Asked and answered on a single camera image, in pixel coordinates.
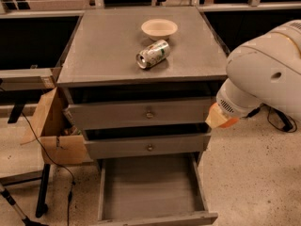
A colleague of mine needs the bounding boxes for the grey middle drawer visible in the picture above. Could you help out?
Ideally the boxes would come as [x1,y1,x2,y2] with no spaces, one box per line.
[85,133,211,159]

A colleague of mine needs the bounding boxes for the brown cardboard box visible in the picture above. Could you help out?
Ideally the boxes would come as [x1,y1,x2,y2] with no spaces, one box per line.
[21,88,90,166]

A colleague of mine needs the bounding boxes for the tripod leg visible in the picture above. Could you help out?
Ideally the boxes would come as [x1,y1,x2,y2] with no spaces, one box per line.
[0,183,47,226]

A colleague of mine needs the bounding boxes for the black table leg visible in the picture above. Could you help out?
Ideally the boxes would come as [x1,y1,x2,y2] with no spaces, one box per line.
[36,164,51,218]

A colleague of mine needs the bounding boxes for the grey open bottom drawer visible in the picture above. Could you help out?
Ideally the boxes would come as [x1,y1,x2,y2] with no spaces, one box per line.
[97,153,218,226]

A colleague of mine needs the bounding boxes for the crushed soda can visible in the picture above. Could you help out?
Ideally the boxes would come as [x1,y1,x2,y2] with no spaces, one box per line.
[136,40,170,70]

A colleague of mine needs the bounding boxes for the orange fruit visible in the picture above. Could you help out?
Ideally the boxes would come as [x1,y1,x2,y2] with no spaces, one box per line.
[219,118,240,128]

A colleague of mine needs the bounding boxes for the grey drawer cabinet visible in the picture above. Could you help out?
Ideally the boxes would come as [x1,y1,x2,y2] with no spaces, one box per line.
[56,6,237,226]

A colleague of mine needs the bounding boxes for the black power adapter cable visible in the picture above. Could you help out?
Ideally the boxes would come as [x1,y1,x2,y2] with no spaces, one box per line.
[244,105,298,134]

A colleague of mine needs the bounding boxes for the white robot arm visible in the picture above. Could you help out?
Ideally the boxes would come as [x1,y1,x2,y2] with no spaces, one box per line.
[206,20,301,128]

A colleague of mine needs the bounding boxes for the grey top drawer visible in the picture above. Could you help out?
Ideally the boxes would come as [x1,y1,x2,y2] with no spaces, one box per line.
[68,97,214,130]

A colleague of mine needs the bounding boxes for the white paper bowl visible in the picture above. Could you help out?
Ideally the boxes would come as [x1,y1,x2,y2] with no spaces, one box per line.
[141,19,178,40]

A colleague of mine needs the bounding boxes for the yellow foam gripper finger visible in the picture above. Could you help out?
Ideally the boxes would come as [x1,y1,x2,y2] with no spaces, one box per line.
[205,103,232,129]

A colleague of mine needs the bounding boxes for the black cable on floor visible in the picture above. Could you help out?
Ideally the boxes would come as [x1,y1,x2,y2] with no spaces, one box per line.
[20,110,76,226]

